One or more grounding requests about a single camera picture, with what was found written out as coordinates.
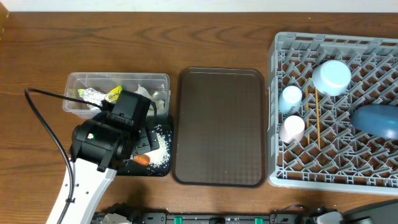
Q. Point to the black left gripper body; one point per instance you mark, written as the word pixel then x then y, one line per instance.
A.
pixel 148 140

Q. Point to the orange carrot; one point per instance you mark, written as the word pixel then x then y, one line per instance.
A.
pixel 142 159

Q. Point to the brown serving tray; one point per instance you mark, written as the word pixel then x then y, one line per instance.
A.
pixel 220 129

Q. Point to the light blue cup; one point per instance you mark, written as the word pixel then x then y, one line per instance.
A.
pixel 290 98

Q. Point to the pink cup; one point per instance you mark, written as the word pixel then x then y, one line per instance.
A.
pixel 292 129

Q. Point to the light blue rice bowl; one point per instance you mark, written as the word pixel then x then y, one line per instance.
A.
pixel 331 78

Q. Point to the dark blue plate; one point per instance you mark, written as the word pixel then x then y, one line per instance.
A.
pixel 379 120

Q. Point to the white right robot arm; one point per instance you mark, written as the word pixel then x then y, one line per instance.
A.
pixel 375 213

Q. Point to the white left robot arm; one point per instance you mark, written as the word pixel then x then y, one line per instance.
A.
pixel 100 147

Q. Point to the black waste tray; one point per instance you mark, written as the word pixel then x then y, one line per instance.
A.
pixel 132 168

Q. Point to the grey dishwasher rack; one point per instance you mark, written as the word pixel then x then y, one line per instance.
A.
pixel 349 160

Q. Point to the yellow snack wrapper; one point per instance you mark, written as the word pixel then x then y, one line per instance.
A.
pixel 113 95

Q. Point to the crumpled white tissue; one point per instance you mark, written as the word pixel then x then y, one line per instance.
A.
pixel 155 97

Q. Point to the clear plastic bin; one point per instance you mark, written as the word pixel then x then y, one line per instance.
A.
pixel 106 81

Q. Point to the crumpled aluminium foil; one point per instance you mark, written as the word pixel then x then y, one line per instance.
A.
pixel 91 95

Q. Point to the spilled white rice pile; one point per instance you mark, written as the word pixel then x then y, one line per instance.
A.
pixel 160 158

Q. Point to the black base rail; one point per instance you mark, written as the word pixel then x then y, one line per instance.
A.
pixel 123 213

